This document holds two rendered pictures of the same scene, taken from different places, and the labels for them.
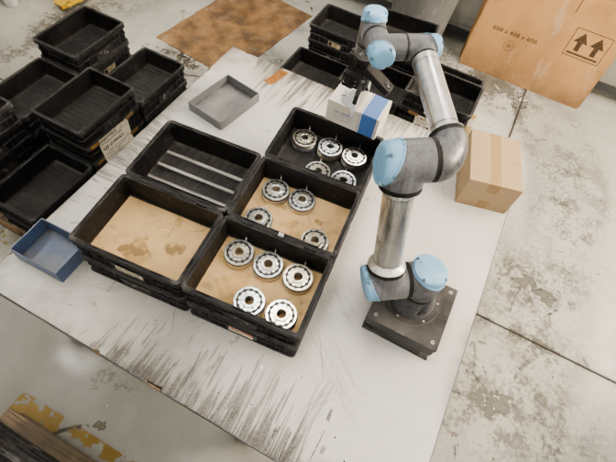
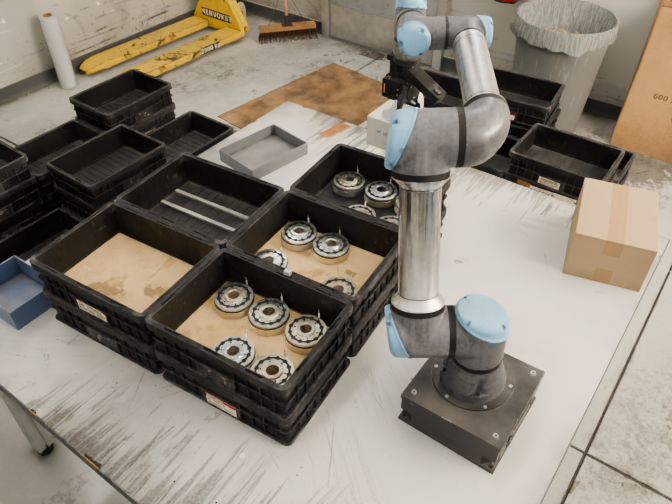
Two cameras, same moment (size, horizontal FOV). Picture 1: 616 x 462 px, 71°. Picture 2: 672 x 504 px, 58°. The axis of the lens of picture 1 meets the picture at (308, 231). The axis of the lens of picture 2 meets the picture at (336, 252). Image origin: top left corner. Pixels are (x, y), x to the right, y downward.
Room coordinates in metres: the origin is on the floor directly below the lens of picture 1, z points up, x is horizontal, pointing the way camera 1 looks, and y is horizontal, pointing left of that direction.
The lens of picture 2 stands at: (-0.27, -0.36, 1.99)
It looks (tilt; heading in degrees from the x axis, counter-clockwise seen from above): 42 degrees down; 18
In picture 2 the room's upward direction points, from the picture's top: straight up
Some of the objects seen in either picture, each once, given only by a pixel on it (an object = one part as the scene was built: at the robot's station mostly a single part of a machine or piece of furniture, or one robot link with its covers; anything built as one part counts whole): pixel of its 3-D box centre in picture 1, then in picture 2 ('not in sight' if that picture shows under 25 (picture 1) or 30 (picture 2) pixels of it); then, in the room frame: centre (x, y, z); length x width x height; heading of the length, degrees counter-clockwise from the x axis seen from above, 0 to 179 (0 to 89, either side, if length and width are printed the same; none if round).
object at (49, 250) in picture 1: (52, 249); (16, 291); (0.63, 0.88, 0.74); 0.20 x 0.15 x 0.07; 73
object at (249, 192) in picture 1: (294, 212); (318, 257); (0.90, 0.06, 0.87); 0.40 x 0.30 x 0.11; 77
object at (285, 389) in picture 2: (259, 273); (250, 314); (0.60, 0.13, 0.92); 0.40 x 0.30 x 0.02; 77
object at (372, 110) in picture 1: (357, 109); (408, 131); (1.24, -0.10, 1.09); 0.20 x 0.12 x 0.09; 72
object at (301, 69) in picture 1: (314, 82); not in sight; (2.38, 0.14, 0.26); 0.40 x 0.30 x 0.23; 72
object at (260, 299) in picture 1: (248, 301); (233, 352); (0.53, 0.14, 0.86); 0.10 x 0.10 x 0.01
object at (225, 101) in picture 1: (224, 101); (263, 151); (1.55, 0.50, 0.73); 0.27 x 0.20 x 0.05; 152
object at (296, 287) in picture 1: (298, 277); (305, 330); (0.65, 0.00, 0.86); 0.10 x 0.10 x 0.01
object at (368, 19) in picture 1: (372, 27); (410, 18); (1.24, -0.08, 1.41); 0.09 x 0.08 x 0.11; 16
